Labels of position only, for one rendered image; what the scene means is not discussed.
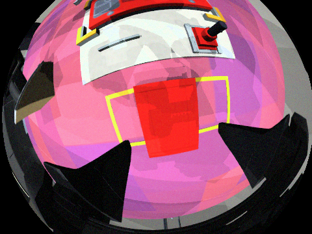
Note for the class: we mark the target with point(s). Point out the yellow rectangular outline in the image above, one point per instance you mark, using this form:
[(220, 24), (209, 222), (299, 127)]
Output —
[(130, 91)]

